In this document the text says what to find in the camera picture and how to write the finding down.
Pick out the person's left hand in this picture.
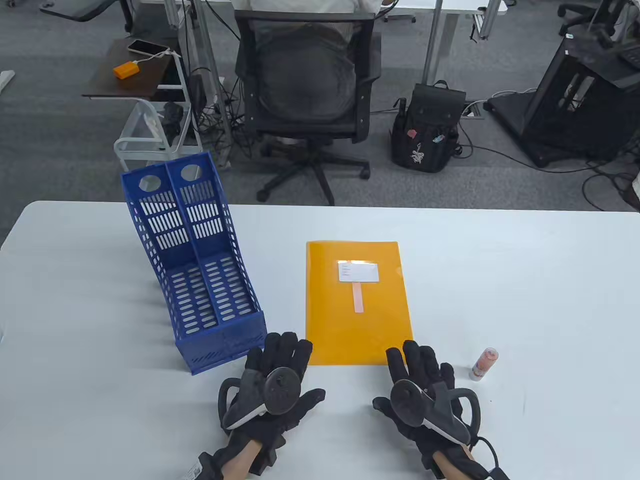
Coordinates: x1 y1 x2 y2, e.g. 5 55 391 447
227 332 327 453

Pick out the person's right hand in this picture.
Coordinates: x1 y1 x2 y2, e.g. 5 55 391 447
372 340 475 459

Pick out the pink glue stick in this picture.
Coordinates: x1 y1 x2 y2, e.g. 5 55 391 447
470 347 499 382

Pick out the orange L-shaped folder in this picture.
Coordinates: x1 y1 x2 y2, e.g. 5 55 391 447
306 241 415 367

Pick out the person's right forearm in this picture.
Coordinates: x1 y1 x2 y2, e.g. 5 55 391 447
432 450 476 480

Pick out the person's left forearm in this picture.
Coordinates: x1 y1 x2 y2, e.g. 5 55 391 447
215 434 263 480

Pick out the black and white hand controller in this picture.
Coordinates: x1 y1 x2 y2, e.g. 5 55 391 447
218 367 302 431
390 379 482 446

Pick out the blue plastic file rack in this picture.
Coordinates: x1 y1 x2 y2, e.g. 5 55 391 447
121 152 267 376

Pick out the white paper label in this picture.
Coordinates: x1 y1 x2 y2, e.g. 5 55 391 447
338 260 380 283

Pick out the black mesh office chair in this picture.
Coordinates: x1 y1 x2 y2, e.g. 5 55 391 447
235 9 382 207

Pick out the black backpack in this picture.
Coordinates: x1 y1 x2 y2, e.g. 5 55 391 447
390 80 467 174

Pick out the white rolling cart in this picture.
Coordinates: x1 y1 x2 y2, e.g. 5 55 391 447
114 98 203 173

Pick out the black handheld device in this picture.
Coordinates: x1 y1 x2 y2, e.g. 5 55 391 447
162 101 185 143

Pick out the black equipment stand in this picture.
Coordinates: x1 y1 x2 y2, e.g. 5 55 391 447
487 27 640 168

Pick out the white desk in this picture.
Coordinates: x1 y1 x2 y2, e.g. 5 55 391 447
385 0 506 86

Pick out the brown side table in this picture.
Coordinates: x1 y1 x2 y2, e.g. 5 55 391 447
82 37 183 99

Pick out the white smartphone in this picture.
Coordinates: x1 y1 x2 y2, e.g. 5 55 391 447
127 39 170 56

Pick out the black swivel chair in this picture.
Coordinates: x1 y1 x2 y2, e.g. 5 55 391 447
557 0 633 38

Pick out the dark grey chair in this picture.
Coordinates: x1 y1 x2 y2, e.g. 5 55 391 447
39 0 135 33

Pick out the grey metal desk frame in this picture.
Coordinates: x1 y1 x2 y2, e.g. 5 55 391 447
135 0 236 171

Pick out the white charging cable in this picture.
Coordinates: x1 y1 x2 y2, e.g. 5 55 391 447
136 49 182 66

